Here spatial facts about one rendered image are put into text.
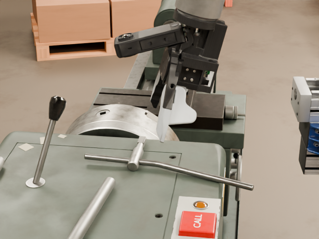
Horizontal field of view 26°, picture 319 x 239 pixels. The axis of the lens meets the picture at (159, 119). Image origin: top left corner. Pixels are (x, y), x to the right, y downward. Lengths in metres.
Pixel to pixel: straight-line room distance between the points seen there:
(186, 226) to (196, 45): 0.30
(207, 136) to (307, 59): 3.20
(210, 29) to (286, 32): 4.82
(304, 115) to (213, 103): 0.36
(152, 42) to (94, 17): 4.11
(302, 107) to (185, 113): 0.98
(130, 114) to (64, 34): 3.65
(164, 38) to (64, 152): 0.42
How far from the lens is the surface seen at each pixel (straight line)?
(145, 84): 2.70
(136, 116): 1.61
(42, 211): 1.25
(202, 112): 2.22
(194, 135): 2.22
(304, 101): 2.04
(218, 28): 1.11
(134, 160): 1.34
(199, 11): 1.08
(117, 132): 1.55
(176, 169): 1.33
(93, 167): 1.37
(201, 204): 1.24
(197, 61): 1.10
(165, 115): 1.09
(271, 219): 3.44
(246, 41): 5.66
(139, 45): 1.10
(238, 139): 2.21
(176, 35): 1.10
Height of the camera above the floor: 1.95
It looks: 27 degrees down
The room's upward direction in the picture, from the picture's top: straight up
